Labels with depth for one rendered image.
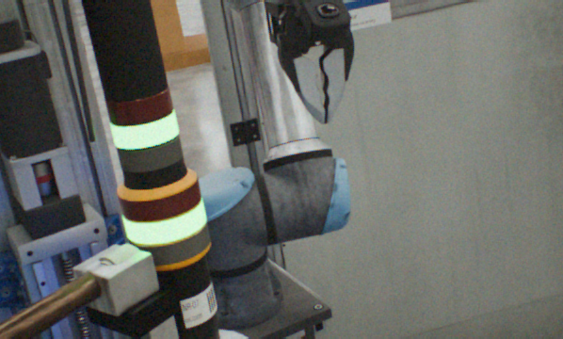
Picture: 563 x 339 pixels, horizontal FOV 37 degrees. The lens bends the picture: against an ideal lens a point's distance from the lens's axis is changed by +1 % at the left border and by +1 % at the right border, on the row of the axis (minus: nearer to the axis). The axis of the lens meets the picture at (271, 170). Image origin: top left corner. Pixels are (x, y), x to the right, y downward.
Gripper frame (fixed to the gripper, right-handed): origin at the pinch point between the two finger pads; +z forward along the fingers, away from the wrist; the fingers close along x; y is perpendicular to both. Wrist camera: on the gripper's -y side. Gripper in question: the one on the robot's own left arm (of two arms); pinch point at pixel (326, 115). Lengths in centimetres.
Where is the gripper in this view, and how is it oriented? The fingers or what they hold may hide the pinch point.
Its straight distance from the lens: 101.0
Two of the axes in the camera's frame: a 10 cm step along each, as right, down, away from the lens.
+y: -2.9, -2.9, 9.1
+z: 1.6, 9.3, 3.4
